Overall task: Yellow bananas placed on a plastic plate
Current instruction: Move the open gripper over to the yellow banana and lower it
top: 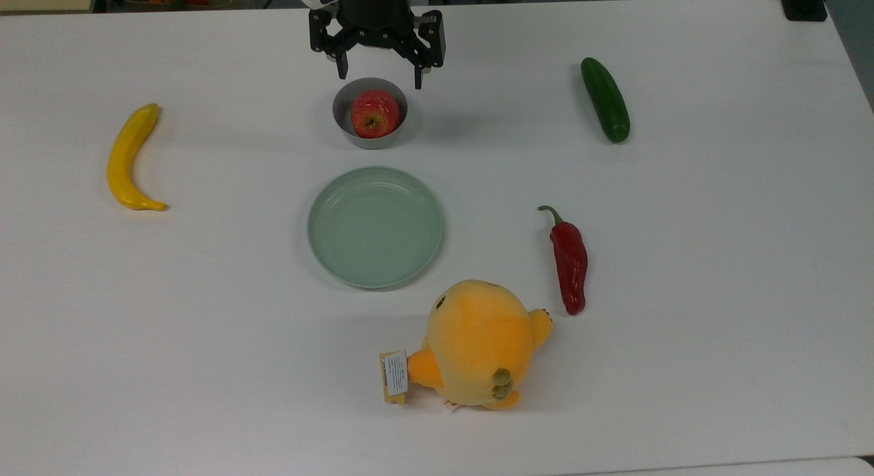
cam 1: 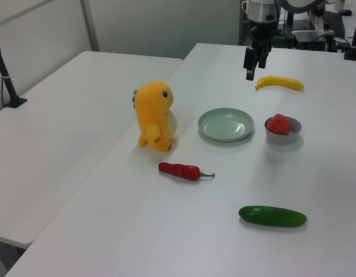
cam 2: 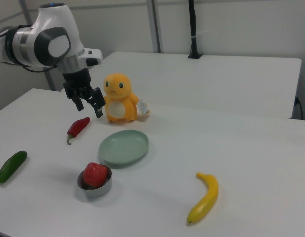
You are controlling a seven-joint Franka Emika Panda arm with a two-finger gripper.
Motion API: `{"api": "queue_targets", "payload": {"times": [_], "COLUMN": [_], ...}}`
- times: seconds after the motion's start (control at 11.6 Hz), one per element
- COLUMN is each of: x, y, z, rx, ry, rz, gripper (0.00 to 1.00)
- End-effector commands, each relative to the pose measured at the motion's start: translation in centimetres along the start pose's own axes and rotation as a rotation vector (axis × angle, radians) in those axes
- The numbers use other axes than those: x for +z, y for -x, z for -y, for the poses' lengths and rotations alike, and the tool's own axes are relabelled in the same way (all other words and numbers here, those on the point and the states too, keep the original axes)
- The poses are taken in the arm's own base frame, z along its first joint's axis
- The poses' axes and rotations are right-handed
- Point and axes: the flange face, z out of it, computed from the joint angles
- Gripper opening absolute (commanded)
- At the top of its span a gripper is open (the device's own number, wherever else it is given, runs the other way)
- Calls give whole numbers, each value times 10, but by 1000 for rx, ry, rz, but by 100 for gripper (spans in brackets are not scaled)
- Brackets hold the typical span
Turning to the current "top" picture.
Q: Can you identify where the red chili pepper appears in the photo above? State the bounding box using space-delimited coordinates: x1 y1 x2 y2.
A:
537 204 589 317

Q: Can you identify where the yellow banana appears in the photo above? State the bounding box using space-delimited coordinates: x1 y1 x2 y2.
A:
107 103 169 212

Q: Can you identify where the pale green plastic plate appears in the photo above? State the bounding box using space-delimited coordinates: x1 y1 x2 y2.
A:
307 166 445 290

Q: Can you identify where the small grey bowl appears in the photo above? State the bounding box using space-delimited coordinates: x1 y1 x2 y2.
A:
332 77 410 150

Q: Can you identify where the green cucumber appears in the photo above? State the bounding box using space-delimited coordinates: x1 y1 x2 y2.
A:
580 57 632 145

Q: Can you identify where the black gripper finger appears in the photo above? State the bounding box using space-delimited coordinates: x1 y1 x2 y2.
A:
408 10 447 91
309 9 350 81

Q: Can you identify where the red apple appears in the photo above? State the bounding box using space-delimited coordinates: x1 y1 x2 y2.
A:
350 89 401 139

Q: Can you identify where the orange dinosaur plush toy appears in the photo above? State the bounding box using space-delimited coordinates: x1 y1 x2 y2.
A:
379 279 554 414

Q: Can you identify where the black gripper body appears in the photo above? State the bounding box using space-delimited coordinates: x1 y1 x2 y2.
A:
335 0 415 51

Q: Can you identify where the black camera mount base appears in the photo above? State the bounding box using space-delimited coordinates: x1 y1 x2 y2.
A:
777 0 830 23

